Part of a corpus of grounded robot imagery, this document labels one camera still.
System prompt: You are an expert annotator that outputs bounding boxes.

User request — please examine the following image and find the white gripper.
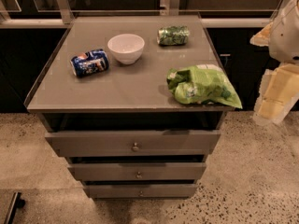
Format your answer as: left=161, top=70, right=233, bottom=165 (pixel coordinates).
left=249, top=0, right=299, bottom=126

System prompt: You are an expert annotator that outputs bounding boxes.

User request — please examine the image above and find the grey top drawer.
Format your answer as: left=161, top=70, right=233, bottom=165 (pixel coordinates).
left=45, top=130, right=221, bottom=157

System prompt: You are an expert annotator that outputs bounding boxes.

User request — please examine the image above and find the grey drawer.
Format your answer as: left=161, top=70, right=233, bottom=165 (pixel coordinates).
left=45, top=130, right=221, bottom=157
left=68, top=162, right=206, bottom=181
left=83, top=184, right=197, bottom=199

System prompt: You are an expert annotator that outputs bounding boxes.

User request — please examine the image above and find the grey drawer cabinet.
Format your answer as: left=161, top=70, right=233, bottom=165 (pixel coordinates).
left=25, top=17, right=229, bottom=188

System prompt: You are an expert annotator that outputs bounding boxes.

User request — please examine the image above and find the grey bottom drawer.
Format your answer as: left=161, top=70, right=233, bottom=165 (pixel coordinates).
left=83, top=184, right=197, bottom=199

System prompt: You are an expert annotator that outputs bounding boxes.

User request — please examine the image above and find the grey middle drawer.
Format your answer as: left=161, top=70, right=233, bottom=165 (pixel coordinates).
left=68, top=162, right=206, bottom=181

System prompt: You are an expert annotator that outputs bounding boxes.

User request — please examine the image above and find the green chip bag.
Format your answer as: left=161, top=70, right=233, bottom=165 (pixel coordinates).
left=166, top=64, right=242, bottom=108

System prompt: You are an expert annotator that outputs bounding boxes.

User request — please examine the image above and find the green soda can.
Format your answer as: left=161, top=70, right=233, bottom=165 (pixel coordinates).
left=157, top=26, right=190, bottom=46

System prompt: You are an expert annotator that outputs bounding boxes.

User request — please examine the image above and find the white ceramic bowl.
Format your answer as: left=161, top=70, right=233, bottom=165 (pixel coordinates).
left=107, top=34, right=145, bottom=64

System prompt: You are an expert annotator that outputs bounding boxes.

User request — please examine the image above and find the blue soda can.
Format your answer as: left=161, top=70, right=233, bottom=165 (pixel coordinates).
left=70, top=49, right=109, bottom=77

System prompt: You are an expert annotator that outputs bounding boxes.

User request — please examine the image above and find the black wheeled base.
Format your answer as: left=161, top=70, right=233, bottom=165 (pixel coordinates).
left=3, top=192, right=26, bottom=224

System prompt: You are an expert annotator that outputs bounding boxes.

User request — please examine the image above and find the metal railing frame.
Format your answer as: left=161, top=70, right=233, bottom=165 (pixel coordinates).
left=0, top=0, right=290, bottom=29

